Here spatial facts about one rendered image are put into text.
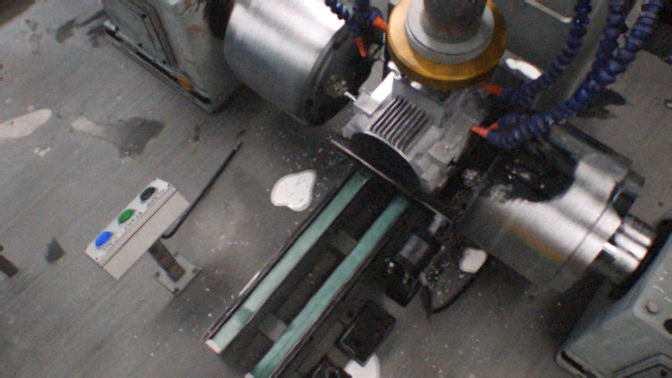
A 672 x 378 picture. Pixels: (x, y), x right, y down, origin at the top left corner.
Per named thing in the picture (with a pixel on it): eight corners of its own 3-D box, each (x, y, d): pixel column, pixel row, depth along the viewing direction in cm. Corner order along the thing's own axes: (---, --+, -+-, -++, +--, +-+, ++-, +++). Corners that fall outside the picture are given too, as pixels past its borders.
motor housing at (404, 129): (403, 90, 128) (411, 29, 111) (482, 140, 123) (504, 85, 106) (342, 159, 122) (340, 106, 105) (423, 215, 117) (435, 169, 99)
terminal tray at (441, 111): (428, 54, 113) (433, 28, 107) (478, 85, 110) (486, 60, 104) (388, 99, 109) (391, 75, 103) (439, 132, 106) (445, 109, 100)
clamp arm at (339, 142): (457, 218, 108) (339, 137, 115) (460, 211, 105) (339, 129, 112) (445, 233, 107) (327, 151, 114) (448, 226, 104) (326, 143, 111)
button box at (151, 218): (174, 195, 110) (155, 175, 107) (192, 204, 105) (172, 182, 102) (103, 269, 105) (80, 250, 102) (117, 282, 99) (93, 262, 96)
